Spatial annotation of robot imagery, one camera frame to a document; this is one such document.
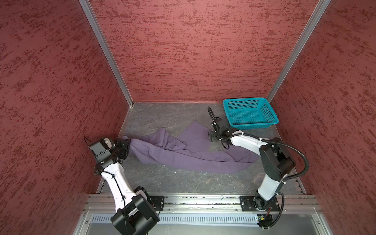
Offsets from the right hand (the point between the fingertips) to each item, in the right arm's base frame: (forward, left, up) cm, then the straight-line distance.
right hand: (215, 136), depth 96 cm
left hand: (-11, +49, +15) cm, 52 cm away
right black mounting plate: (-40, -13, +7) cm, 43 cm away
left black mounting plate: (-37, +35, -2) cm, 51 cm away
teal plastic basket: (+24, -26, -4) cm, 35 cm away
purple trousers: (-7, +21, -1) cm, 22 cm away
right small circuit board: (-46, -19, -6) cm, 50 cm away
